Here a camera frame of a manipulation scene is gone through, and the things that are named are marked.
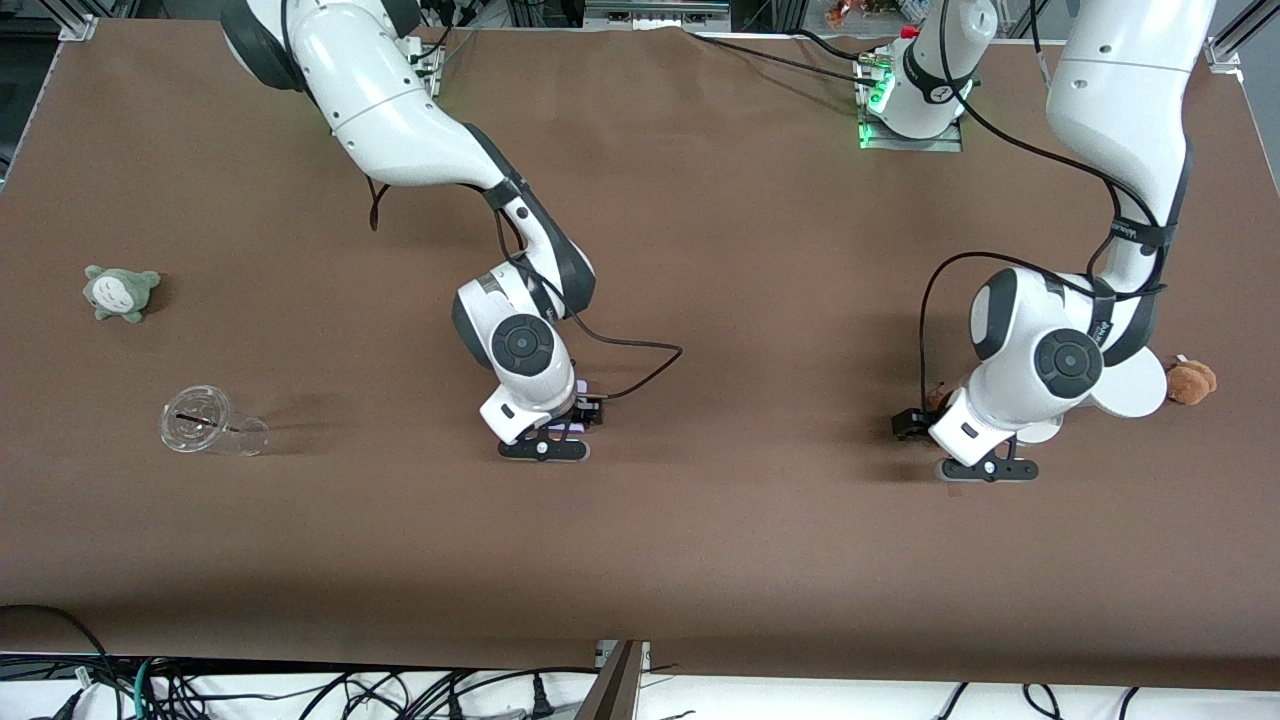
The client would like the pale lavender phone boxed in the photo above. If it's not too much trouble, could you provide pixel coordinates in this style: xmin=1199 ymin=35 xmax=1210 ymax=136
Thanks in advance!
xmin=547 ymin=380 xmax=589 ymax=435

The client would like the brown paper table cover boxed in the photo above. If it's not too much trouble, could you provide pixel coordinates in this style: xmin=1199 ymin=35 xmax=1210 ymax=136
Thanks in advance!
xmin=0 ymin=18 xmax=1280 ymax=691

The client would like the white desk lamp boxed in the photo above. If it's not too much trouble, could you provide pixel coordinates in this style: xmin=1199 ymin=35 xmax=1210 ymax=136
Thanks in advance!
xmin=1010 ymin=350 xmax=1169 ymax=447

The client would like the brown bear plush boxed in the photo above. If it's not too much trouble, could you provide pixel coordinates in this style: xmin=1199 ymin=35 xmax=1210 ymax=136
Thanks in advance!
xmin=1166 ymin=353 xmax=1218 ymax=406

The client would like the clear plastic cup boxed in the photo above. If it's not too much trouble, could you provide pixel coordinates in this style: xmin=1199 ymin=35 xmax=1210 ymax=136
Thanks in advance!
xmin=158 ymin=385 xmax=270 ymax=457

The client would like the grey power strip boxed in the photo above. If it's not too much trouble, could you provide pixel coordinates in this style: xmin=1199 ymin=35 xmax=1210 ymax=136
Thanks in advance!
xmin=584 ymin=0 xmax=732 ymax=31

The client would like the grey-green totoro plush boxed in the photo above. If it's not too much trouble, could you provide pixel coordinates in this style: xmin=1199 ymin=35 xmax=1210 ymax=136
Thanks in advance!
xmin=83 ymin=265 xmax=162 ymax=323

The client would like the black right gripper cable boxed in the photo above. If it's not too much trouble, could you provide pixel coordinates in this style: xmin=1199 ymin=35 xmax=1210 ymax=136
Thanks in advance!
xmin=368 ymin=178 xmax=685 ymax=402

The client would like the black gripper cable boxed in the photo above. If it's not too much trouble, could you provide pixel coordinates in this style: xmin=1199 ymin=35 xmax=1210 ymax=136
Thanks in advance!
xmin=368 ymin=178 xmax=685 ymax=402
xmin=917 ymin=0 xmax=1169 ymax=413

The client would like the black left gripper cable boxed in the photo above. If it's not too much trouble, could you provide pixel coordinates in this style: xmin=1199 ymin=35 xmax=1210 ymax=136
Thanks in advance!
xmin=917 ymin=0 xmax=1169 ymax=413

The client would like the grey metal post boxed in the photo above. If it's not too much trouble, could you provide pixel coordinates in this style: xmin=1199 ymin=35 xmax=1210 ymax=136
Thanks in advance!
xmin=573 ymin=640 xmax=652 ymax=720

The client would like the short black base cable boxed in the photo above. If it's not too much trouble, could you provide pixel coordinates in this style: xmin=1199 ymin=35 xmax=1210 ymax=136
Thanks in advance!
xmin=795 ymin=28 xmax=883 ymax=63

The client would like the long black base cable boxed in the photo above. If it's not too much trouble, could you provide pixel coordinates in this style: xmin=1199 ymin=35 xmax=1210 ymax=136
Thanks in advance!
xmin=685 ymin=33 xmax=873 ymax=81

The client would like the black base cable bundle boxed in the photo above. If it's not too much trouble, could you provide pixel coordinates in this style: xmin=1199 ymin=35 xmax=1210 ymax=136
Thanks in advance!
xmin=405 ymin=0 xmax=479 ymax=73

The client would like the black looped floor cable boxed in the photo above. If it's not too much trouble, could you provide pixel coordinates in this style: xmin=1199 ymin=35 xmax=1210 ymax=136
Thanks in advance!
xmin=0 ymin=604 xmax=113 ymax=701

